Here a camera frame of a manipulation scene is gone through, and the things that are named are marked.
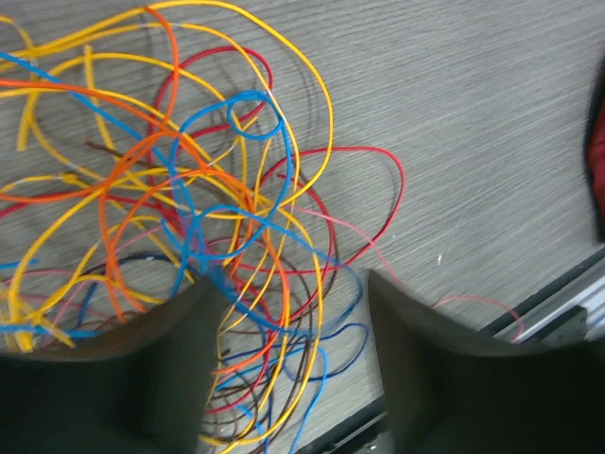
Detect orange wire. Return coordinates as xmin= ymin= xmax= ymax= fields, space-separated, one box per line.
xmin=0 ymin=5 xmax=292 ymax=379

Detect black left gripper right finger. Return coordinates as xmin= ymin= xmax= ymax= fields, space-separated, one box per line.
xmin=367 ymin=271 xmax=604 ymax=453

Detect dark red cloth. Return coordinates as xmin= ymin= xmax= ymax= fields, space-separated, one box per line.
xmin=583 ymin=61 xmax=604 ymax=244

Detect dark blue wire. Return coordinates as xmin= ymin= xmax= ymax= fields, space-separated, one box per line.
xmin=70 ymin=253 xmax=370 ymax=434

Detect red wire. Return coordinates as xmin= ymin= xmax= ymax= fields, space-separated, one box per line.
xmin=0 ymin=45 xmax=406 ymax=417

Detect yellow wire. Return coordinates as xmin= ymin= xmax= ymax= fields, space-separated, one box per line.
xmin=0 ymin=0 xmax=335 ymax=448

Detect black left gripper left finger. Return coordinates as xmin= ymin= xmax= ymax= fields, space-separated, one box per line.
xmin=1 ymin=278 xmax=223 ymax=453

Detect brown wire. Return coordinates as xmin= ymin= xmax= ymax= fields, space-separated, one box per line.
xmin=84 ymin=139 xmax=341 ymax=444

